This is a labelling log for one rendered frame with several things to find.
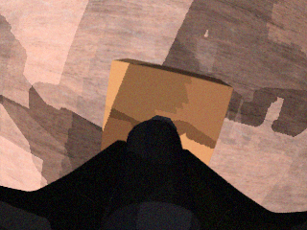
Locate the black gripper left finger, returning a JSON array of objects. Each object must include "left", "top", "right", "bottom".
[{"left": 0, "top": 139, "right": 126, "bottom": 230}]

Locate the tan rectangular block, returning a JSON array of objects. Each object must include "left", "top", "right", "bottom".
[{"left": 100, "top": 57, "right": 233, "bottom": 166}]

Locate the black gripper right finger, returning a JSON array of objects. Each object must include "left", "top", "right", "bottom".
[{"left": 184, "top": 149, "right": 307, "bottom": 230}]

